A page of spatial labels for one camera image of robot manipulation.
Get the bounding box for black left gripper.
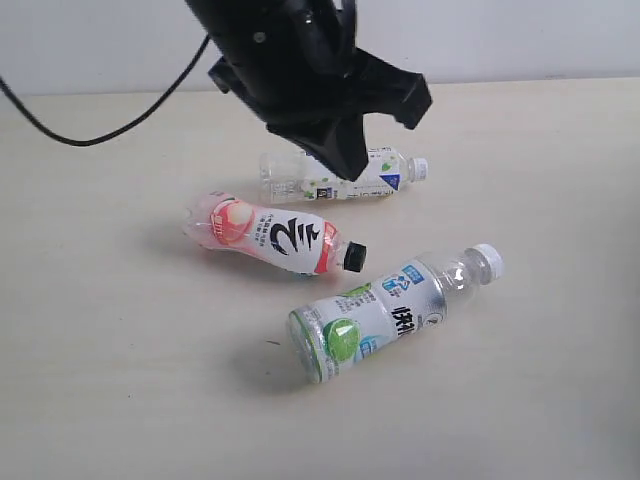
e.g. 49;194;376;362
207;0;433;184

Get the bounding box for Suntory oolong tea bottle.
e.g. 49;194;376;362
260;147;428;205

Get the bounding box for pink peach soda bottle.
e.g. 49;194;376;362
183;191;367;276

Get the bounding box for green lime label bottle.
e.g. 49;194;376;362
287;244;505;384

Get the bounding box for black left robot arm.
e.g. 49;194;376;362
187;0;432;181

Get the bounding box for black cable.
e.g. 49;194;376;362
0;34;211;148

